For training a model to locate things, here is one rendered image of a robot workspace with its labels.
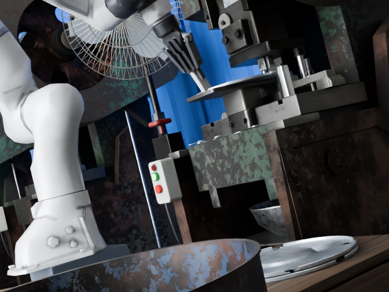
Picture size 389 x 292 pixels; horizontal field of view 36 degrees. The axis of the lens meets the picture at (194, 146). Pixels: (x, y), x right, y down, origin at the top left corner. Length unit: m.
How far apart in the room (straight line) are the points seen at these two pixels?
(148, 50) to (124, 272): 1.85
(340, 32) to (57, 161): 1.01
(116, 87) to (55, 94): 1.82
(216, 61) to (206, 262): 3.10
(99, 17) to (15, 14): 1.39
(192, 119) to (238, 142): 2.38
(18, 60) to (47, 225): 0.36
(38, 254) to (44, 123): 0.28
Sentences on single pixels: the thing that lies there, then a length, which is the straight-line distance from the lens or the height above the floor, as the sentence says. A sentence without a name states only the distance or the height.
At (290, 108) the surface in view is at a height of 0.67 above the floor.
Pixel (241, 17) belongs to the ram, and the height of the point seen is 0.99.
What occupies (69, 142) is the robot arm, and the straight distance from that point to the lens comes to 1.38.
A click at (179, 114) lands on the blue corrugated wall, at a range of 4.26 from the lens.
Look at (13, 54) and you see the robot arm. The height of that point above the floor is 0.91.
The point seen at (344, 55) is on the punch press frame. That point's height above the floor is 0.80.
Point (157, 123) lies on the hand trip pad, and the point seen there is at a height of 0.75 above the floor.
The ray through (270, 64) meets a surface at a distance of 1.92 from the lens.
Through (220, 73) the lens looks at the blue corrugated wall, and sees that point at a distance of 3.81.
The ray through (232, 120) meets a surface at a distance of 1.83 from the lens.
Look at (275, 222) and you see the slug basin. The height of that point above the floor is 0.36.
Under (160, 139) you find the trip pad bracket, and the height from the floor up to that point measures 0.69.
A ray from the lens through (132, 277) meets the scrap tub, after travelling 0.90.
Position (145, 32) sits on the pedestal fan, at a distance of 2.66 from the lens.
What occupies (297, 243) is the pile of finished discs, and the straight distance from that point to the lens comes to 1.38.
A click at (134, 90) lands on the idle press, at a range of 3.19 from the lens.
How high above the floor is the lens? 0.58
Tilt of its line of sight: 2 degrees up
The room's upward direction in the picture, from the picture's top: 14 degrees counter-clockwise
